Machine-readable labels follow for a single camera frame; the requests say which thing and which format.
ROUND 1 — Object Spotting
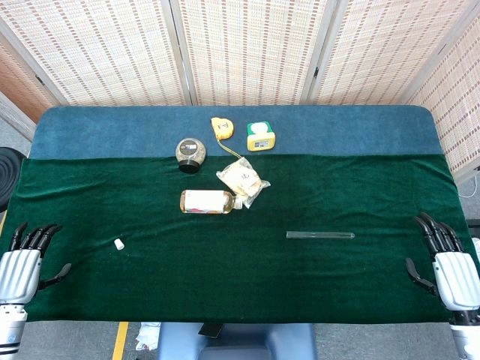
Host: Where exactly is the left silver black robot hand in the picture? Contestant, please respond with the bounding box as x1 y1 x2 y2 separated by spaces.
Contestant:
0 221 72 305

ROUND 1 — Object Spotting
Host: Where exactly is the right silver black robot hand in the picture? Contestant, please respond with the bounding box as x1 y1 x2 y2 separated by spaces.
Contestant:
404 211 480 312

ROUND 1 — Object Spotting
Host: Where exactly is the clear glass test tube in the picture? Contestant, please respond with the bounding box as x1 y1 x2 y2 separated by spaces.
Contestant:
286 230 356 241

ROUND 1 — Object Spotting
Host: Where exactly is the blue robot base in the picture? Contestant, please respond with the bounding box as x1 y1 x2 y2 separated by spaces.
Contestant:
157 322 318 360

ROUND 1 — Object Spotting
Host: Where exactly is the black round ribbed object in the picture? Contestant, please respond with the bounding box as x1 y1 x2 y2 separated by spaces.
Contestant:
0 146 24 211

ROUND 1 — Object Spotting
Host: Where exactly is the crumpled white cloth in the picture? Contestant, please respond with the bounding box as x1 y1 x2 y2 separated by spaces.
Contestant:
134 322 161 352

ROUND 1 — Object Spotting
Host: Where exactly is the blue table cover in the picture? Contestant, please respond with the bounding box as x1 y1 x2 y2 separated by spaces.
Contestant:
28 105 446 161

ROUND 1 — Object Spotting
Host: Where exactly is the green velvet cloth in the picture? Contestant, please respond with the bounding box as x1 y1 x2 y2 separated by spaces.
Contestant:
0 154 480 324

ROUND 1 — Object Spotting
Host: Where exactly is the labelled bottle of yellow liquid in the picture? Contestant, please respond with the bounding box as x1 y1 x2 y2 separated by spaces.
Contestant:
179 189 245 215

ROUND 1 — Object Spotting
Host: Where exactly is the flat black plate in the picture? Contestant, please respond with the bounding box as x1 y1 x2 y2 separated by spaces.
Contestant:
197 322 224 338

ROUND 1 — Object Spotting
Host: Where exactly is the round jar with black lid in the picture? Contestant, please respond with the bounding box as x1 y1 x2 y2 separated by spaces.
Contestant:
175 137 207 174

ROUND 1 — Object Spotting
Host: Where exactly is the clear bag of bread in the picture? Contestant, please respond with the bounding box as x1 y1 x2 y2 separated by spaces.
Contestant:
215 156 272 209

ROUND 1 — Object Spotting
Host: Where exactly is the yellow box with green lid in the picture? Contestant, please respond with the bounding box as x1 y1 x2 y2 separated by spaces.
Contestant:
246 120 277 152

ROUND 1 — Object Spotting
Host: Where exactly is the yellow tape measure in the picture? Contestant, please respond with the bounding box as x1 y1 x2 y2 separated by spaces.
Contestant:
210 116 244 159

